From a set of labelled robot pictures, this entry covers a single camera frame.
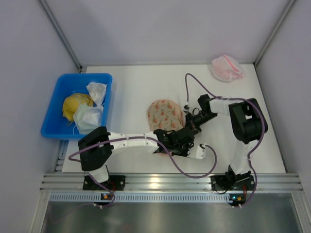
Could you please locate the floral mesh bra laundry bag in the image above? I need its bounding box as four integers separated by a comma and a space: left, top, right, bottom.
145, 99, 186, 156

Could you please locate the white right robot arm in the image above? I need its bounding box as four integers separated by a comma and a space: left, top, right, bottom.
184, 94, 268, 190

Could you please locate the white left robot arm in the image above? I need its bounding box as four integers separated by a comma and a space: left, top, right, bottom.
78, 127, 195, 183

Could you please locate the pink mesh laundry pouch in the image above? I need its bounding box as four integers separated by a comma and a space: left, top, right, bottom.
211, 55, 243, 83

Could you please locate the yellow bra in bin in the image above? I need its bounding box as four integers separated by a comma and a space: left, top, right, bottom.
62, 93, 93, 122

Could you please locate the blue plastic bin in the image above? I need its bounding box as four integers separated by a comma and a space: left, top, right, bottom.
41, 73, 113, 140

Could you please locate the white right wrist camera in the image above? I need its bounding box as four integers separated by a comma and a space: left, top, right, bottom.
183, 102, 190, 112

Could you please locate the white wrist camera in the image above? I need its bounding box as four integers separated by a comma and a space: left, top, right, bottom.
187, 144, 207, 160
183, 102, 190, 112

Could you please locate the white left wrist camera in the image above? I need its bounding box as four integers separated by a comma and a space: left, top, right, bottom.
187, 144, 207, 160

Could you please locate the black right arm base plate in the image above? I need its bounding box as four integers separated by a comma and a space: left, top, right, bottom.
211, 174, 255, 194

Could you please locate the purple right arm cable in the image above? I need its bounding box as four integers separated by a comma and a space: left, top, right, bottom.
185, 73, 265, 208

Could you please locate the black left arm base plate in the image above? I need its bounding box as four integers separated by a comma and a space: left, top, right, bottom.
82, 175, 126, 191

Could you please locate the aluminium mounting rail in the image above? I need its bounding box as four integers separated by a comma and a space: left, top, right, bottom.
40, 173, 303, 193

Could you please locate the white slotted cable duct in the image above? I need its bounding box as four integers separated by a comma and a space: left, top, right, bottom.
50, 192, 244, 203

